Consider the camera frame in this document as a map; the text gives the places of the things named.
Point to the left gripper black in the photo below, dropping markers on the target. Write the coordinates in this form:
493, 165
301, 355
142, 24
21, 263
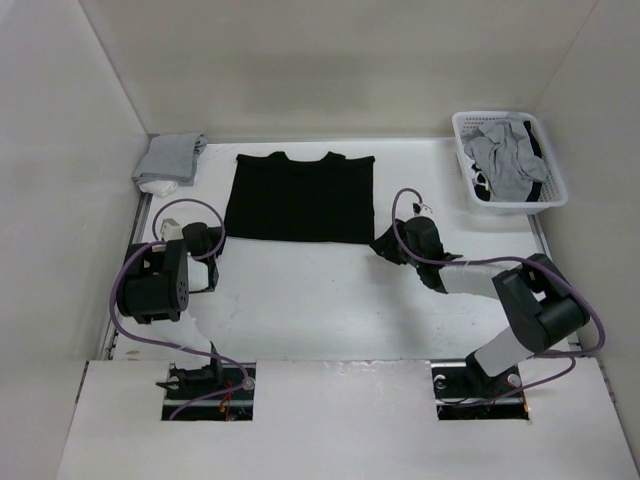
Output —
216, 234

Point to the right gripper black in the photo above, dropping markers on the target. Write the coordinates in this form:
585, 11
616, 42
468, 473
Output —
385, 247

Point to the black tank top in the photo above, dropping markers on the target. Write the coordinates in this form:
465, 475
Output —
275, 198

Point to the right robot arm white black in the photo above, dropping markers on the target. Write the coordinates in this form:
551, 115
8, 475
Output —
540, 308

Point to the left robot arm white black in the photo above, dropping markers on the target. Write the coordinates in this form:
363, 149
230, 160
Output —
156, 288

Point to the folded grey tank top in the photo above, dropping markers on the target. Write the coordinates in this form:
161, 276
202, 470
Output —
171, 157

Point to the crumpled grey tank top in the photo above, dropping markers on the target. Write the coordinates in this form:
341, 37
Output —
505, 155

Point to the black white garment in basket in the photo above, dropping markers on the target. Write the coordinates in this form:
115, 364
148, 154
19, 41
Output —
482, 182

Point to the white plastic laundry basket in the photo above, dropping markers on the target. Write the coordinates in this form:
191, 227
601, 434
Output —
507, 163

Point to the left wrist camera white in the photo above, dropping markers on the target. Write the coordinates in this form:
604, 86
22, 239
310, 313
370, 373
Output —
170, 230

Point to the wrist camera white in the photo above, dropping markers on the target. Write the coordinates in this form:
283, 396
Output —
421, 209
170, 230

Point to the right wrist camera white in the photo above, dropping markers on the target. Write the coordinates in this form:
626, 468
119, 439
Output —
421, 209

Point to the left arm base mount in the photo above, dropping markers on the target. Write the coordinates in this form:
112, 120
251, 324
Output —
210, 393

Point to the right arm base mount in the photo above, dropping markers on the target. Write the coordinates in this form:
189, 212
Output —
458, 399

